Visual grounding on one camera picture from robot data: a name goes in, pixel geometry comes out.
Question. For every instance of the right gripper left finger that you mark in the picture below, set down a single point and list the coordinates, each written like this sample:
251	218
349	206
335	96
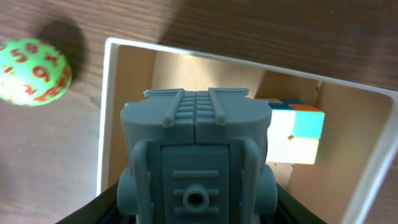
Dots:
102	209

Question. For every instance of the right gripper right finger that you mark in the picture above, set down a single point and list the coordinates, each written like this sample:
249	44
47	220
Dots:
290	211

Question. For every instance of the colourful puzzle cube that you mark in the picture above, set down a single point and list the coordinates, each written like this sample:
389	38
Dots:
294	133

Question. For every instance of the yellow grey toy truck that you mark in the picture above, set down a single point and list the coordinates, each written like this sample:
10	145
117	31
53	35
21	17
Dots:
197	157

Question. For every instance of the green numbered ball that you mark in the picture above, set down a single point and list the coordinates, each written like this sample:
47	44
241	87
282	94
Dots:
33	72

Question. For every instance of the white cardboard box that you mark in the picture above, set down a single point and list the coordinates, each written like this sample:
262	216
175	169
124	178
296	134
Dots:
359	136

